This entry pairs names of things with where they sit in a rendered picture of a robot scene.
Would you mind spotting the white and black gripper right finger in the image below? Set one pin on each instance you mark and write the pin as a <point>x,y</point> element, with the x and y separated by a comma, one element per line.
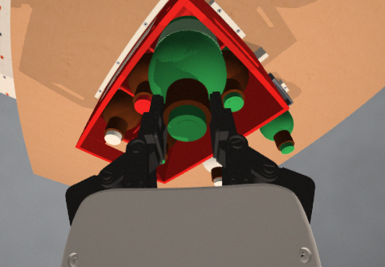
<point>239,160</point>

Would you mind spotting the cream bottle with grey label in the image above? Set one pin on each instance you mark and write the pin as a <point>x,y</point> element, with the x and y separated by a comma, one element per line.
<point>215,169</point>

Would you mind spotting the dark grey tray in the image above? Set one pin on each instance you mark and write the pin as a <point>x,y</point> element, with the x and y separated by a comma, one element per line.
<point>281,90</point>

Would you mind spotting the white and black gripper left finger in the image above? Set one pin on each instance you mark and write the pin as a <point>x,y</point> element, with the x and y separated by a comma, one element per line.
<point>137,166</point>

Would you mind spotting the green bottle with pale label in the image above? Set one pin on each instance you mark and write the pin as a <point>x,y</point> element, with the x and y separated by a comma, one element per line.
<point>279,130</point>

